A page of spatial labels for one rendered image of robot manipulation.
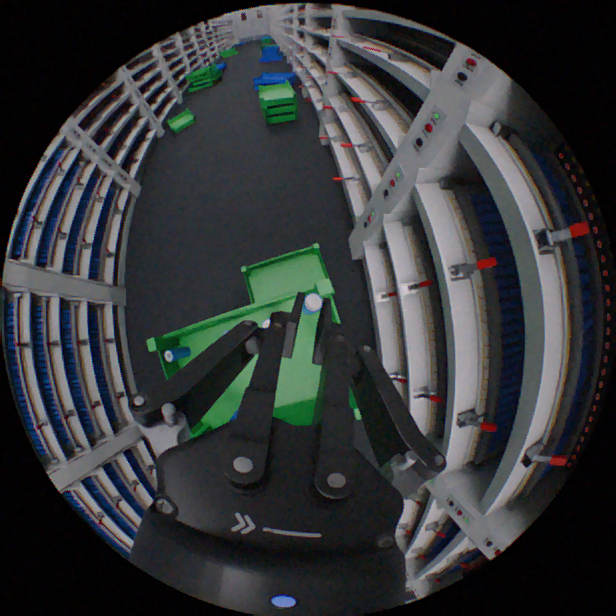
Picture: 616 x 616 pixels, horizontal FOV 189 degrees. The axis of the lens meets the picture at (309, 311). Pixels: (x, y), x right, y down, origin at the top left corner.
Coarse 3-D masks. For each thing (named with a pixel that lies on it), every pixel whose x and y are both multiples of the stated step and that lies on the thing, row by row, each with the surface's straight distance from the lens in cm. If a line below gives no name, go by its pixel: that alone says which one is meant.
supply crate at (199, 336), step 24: (312, 288) 30; (240, 312) 31; (264, 312) 35; (336, 312) 30; (168, 336) 37; (192, 336) 40; (216, 336) 38; (312, 336) 35; (288, 360) 35; (240, 384) 38; (288, 384) 36; (312, 384) 36; (216, 408) 41; (288, 408) 38; (312, 408) 38; (192, 432) 41
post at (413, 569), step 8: (400, 544) 119; (408, 544) 119; (432, 560) 116; (408, 568) 113; (416, 568) 114; (456, 576) 116; (432, 584) 113; (440, 584) 113; (448, 584) 114; (424, 592) 112; (432, 592) 112
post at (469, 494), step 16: (480, 480) 53; (560, 480) 57; (464, 496) 49; (480, 496) 50; (544, 496) 53; (448, 512) 57; (480, 512) 47; (528, 512) 49; (464, 528) 54; (480, 528) 49; (496, 528) 46; (512, 528) 47; (480, 544) 53
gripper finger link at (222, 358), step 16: (224, 336) 12; (240, 336) 12; (208, 352) 11; (224, 352) 11; (240, 352) 12; (192, 368) 10; (208, 368) 10; (224, 368) 11; (240, 368) 13; (160, 384) 9; (176, 384) 9; (192, 384) 9; (208, 384) 10; (224, 384) 12; (128, 400) 9; (144, 400) 9; (160, 400) 9; (176, 400) 9; (192, 400) 9; (208, 400) 11; (144, 416) 9; (160, 416) 9; (192, 416) 10
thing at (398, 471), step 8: (400, 456) 10; (408, 456) 9; (416, 456) 9; (392, 464) 9; (400, 464) 9; (408, 464) 9; (384, 472) 10; (392, 472) 9; (400, 472) 9; (408, 472) 10; (392, 480) 9; (400, 480) 9; (408, 480) 9; (416, 480) 10; (424, 480) 10; (400, 488) 9; (408, 488) 9; (416, 488) 9; (408, 496) 9
